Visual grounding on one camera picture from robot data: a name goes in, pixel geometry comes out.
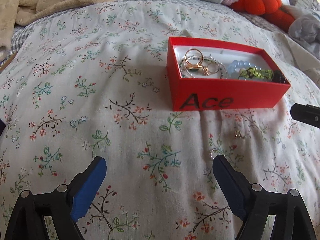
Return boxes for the clear seed bead bracelet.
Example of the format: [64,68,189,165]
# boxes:
[179,54,230,80]

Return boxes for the small gold ring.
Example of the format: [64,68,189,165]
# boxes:
[201,62,220,77]

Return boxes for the small gold star earring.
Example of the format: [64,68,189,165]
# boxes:
[235,130,246,139]

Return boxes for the grey crumpled cloth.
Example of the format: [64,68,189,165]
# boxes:
[288,14,319,59]

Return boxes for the small silver ring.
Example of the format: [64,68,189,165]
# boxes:
[209,148,222,160]

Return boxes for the black hair claw clip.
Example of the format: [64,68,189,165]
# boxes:
[271,70,289,84]

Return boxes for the red Ace box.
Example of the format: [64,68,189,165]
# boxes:
[167,37,291,111]

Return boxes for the orange pumpkin plush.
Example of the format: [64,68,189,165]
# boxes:
[230,0,295,33]

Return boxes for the light blue bead bracelet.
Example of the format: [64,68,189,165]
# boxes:
[227,59,253,81]

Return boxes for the green bead braided bracelet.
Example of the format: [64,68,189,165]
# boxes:
[237,67,275,82]

